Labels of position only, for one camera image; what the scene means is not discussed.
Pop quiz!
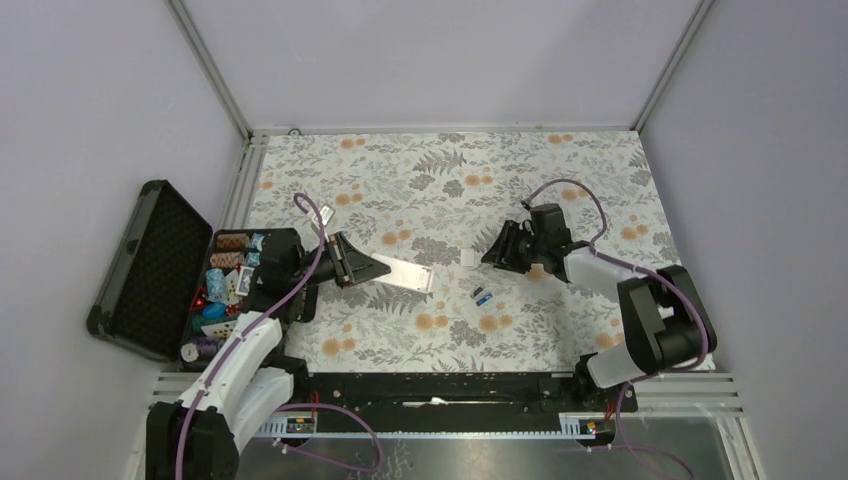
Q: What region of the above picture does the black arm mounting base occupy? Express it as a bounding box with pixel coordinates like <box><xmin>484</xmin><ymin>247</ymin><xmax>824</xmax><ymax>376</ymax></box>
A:
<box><xmin>257</xmin><ymin>373</ymin><xmax>638</xmax><ymax>439</ymax></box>

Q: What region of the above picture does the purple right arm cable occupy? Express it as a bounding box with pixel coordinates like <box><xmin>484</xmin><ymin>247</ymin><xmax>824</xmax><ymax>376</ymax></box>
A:
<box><xmin>521</xmin><ymin>178</ymin><xmax>710</xmax><ymax>372</ymax></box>

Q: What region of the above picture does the black poker chip case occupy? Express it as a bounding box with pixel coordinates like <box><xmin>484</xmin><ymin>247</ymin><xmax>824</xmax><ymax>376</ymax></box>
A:
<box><xmin>85</xmin><ymin>180</ymin><xmax>278</xmax><ymax>371</ymax></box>

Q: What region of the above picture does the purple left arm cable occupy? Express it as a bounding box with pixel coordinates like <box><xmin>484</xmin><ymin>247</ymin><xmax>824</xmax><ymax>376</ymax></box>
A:
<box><xmin>175</xmin><ymin>192</ymin><xmax>329</xmax><ymax>480</ymax></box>

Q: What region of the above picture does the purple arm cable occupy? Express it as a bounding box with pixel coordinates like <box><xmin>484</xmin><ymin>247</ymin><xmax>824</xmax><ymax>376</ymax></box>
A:
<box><xmin>175</xmin><ymin>192</ymin><xmax>329</xmax><ymax>480</ymax></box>
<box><xmin>521</xmin><ymin>178</ymin><xmax>710</xmax><ymax>372</ymax></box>

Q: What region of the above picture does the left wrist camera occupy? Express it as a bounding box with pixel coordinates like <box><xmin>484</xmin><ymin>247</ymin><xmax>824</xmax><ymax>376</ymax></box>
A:
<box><xmin>320</xmin><ymin>205</ymin><xmax>335</xmax><ymax>224</ymax></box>

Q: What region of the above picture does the white remote control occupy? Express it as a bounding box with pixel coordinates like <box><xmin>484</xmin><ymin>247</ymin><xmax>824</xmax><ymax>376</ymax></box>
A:
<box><xmin>372</xmin><ymin>254</ymin><xmax>434</xmax><ymax>294</ymax></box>

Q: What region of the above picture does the blue battery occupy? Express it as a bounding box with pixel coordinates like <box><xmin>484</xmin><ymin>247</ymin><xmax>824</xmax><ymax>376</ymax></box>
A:
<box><xmin>475</xmin><ymin>293</ymin><xmax>492</xmax><ymax>306</ymax></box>

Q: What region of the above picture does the playing card deck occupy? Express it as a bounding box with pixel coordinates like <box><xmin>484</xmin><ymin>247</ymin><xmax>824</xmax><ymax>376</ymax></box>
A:
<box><xmin>235</xmin><ymin>266</ymin><xmax>255</xmax><ymax>297</ymax></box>

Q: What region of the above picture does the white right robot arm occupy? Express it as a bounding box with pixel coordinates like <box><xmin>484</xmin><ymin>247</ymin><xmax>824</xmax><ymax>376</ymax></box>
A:
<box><xmin>482</xmin><ymin>204</ymin><xmax>717</xmax><ymax>412</ymax></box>

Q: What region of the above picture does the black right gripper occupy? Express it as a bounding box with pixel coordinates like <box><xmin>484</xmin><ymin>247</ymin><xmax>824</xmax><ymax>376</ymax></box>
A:
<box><xmin>480</xmin><ymin>221</ymin><xmax>547</xmax><ymax>276</ymax></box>

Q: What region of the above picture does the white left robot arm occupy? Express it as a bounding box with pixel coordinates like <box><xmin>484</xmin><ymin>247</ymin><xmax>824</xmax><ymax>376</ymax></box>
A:
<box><xmin>145</xmin><ymin>229</ymin><xmax>392</xmax><ymax>479</ymax></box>

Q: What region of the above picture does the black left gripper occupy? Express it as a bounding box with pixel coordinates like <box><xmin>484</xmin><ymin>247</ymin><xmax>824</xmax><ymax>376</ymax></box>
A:
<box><xmin>288</xmin><ymin>232</ymin><xmax>390</xmax><ymax>290</ymax></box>

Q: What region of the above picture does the white battery cover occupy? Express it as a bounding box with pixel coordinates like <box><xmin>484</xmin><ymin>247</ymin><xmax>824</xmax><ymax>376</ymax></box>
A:
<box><xmin>460</xmin><ymin>248</ymin><xmax>477</xmax><ymax>268</ymax></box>

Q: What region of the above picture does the floral table mat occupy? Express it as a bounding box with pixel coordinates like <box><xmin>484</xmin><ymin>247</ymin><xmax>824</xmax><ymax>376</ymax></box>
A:
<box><xmin>247</xmin><ymin>131</ymin><xmax>679</xmax><ymax>372</ymax></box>

